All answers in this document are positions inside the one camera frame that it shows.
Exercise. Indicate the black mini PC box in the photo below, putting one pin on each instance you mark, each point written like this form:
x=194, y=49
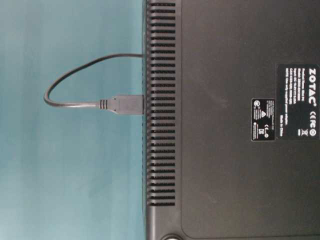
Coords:
x=203, y=176

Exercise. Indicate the small certification label sticker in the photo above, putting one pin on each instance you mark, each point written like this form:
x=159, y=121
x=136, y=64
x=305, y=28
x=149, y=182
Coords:
x=262, y=119

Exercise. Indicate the teal table cloth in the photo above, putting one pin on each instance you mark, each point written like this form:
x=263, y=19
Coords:
x=66, y=174

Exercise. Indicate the round rubber PC foot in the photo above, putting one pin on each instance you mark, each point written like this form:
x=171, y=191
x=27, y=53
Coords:
x=171, y=236

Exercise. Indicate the large ZOTAC label sticker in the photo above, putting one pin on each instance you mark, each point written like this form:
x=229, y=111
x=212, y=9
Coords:
x=298, y=102

